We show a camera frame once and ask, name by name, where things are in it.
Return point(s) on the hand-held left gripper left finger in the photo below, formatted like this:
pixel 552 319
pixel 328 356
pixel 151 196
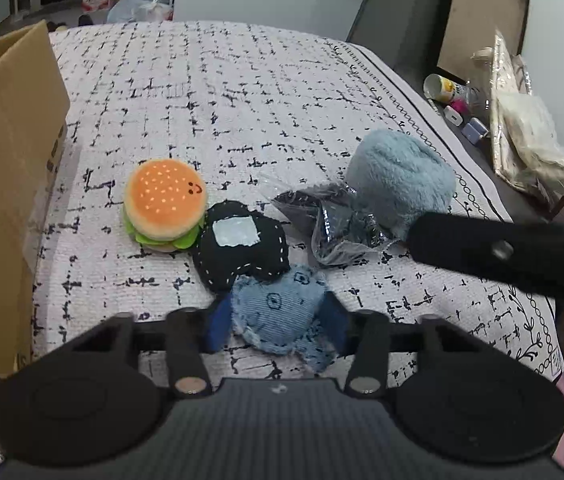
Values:
pixel 217 325

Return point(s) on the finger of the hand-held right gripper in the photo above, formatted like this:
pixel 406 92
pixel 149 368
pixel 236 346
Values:
pixel 486 247

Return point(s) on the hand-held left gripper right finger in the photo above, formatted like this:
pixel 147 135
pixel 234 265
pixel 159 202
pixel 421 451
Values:
pixel 334 320

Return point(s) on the denim plush toy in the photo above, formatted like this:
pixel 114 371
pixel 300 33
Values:
pixel 272 310

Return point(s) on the black plush toy white patch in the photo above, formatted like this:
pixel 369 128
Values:
pixel 247 260

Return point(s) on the clear bag with dark cloth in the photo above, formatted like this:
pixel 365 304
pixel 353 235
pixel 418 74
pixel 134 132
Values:
pixel 332 230

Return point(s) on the blue fluffy plush toy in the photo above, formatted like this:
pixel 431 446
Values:
pixel 401 175

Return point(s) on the burger plush toy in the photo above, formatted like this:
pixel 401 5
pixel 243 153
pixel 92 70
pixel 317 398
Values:
pixel 162 200

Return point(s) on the brown cardboard box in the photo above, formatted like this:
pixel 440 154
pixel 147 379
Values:
pixel 7 160

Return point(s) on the dark bedside bench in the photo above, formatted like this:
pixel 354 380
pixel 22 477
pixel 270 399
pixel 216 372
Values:
pixel 466 160

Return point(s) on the clear bag white filling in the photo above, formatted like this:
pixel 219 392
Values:
pixel 536 145

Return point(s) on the purple charger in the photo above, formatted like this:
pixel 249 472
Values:
pixel 475 131

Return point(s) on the white charger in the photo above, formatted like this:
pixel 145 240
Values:
pixel 454 117

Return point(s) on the pink small object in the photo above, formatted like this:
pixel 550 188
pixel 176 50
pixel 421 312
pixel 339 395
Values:
pixel 458 106

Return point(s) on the white yellow paper cup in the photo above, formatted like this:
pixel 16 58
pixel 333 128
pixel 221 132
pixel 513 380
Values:
pixel 441 87

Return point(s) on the gold patterned bag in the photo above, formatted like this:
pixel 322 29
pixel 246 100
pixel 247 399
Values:
pixel 504 70

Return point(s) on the white black patterned blanket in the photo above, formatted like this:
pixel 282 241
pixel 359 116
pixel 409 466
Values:
pixel 237 110

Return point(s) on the brown framed board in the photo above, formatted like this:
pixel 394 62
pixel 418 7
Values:
pixel 486 15

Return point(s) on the grey leaning panel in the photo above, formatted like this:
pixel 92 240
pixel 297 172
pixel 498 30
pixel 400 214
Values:
pixel 401 5

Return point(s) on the white plastic bag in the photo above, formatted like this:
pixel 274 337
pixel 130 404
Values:
pixel 154 10

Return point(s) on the large bluish plastic bag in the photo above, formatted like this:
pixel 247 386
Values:
pixel 134 2

